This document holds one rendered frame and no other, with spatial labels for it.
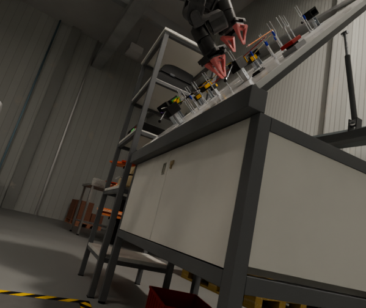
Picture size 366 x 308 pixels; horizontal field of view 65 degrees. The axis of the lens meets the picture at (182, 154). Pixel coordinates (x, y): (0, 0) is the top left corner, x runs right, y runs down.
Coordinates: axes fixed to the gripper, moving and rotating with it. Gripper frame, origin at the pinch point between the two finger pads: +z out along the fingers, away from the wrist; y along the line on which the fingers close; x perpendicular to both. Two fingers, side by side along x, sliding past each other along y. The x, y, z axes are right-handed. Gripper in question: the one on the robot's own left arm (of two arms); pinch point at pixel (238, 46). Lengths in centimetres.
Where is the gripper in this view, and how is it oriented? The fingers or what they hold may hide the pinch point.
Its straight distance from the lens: 123.5
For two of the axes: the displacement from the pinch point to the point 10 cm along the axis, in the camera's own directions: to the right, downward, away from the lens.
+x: -8.0, 1.8, -5.7
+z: 2.9, 9.5, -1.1
